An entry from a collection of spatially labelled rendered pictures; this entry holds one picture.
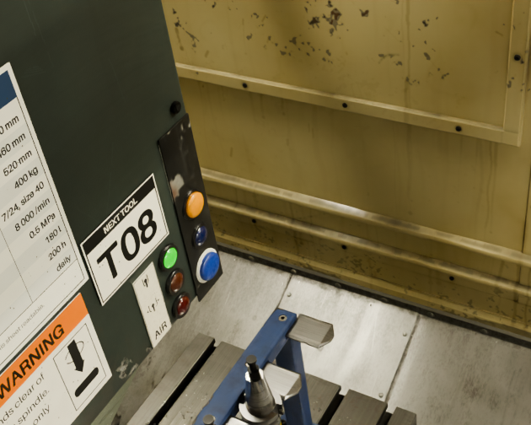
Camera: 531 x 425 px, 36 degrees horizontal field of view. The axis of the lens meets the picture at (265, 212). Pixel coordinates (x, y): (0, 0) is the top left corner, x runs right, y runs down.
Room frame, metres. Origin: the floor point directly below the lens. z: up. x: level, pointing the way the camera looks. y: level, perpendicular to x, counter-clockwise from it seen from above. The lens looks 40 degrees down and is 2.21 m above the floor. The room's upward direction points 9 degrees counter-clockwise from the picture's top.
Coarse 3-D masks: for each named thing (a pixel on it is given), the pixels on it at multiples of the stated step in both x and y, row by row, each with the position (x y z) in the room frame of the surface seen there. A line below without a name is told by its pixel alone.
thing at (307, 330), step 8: (296, 320) 0.91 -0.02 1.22; (304, 320) 0.91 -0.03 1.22; (312, 320) 0.91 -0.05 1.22; (320, 320) 0.90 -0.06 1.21; (296, 328) 0.89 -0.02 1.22; (304, 328) 0.89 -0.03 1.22; (312, 328) 0.89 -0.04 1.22; (320, 328) 0.89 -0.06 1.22; (328, 328) 0.88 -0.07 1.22; (288, 336) 0.88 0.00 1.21; (296, 336) 0.88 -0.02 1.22; (304, 336) 0.87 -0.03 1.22; (312, 336) 0.87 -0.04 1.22; (320, 336) 0.87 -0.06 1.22; (328, 336) 0.87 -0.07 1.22; (312, 344) 0.86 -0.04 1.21; (320, 344) 0.85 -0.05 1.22
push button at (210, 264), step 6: (210, 252) 0.61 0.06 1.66; (204, 258) 0.60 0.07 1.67; (210, 258) 0.60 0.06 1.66; (216, 258) 0.61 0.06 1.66; (204, 264) 0.59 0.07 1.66; (210, 264) 0.60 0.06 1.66; (216, 264) 0.61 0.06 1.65; (204, 270) 0.59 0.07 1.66; (210, 270) 0.60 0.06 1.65; (216, 270) 0.60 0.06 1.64; (204, 276) 0.59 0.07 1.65; (210, 276) 0.60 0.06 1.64
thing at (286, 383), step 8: (264, 368) 0.82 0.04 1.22; (272, 368) 0.82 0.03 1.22; (280, 368) 0.82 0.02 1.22; (272, 376) 0.81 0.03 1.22; (280, 376) 0.80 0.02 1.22; (288, 376) 0.80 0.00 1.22; (296, 376) 0.80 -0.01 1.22; (272, 384) 0.79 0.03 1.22; (280, 384) 0.79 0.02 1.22; (288, 384) 0.79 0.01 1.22; (296, 384) 0.78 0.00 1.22; (280, 392) 0.77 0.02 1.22; (288, 392) 0.77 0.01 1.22; (296, 392) 0.77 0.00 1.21
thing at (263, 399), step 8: (248, 376) 0.75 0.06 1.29; (264, 376) 0.75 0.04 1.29; (248, 384) 0.74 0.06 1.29; (256, 384) 0.74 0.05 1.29; (264, 384) 0.74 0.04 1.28; (248, 392) 0.74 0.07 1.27; (256, 392) 0.74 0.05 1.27; (264, 392) 0.74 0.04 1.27; (248, 400) 0.74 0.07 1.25; (256, 400) 0.73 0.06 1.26; (264, 400) 0.73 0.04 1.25; (272, 400) 0.74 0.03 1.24; (248, 408) 0.74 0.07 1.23; (256, 408) 0.73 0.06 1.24; (264, 408) 0.73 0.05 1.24; (272, 408) 0.74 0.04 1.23; (256, 416) 0.73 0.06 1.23
